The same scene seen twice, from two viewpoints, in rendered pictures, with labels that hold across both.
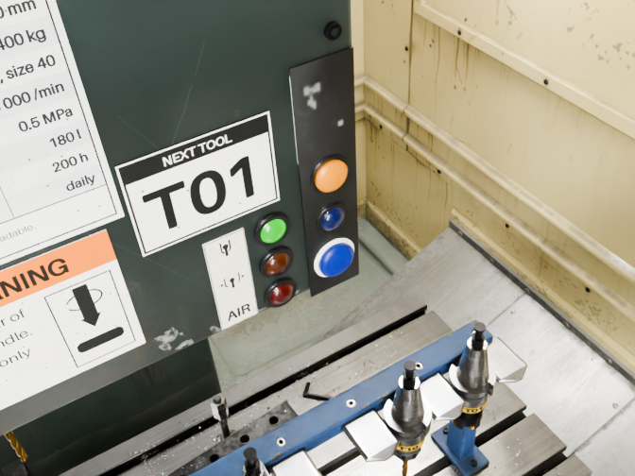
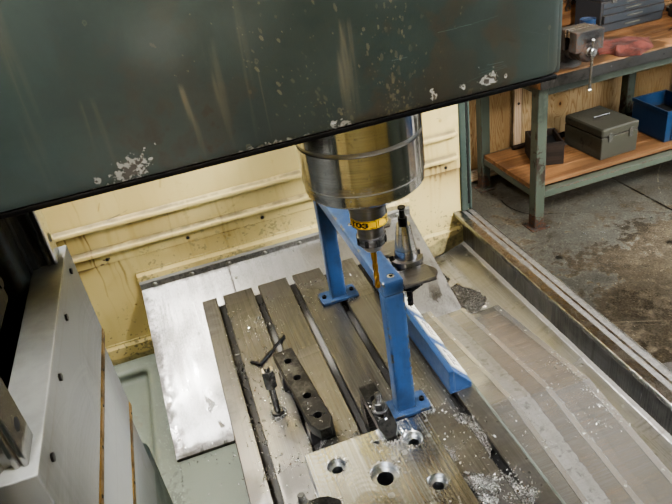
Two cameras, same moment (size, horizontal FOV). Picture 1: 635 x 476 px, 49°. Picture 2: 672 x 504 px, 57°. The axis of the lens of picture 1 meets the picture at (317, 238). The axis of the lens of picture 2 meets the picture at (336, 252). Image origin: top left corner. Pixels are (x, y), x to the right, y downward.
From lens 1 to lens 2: 113 cm
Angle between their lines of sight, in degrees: 59
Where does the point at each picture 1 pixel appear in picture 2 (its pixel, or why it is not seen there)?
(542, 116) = not seen: hidden behind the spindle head
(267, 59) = not seen: outside the picture
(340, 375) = (252, 345)
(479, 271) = (193, 285)
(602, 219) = (246, 165)
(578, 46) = not seen: hidden behind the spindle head
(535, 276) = (226, 248)
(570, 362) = (288, 261)
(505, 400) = (312, 274)
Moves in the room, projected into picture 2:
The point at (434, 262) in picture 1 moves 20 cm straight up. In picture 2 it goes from (163, 310) to (143, 253)
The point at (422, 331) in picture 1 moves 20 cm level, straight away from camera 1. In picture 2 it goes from (238, 301) to (178, 293)
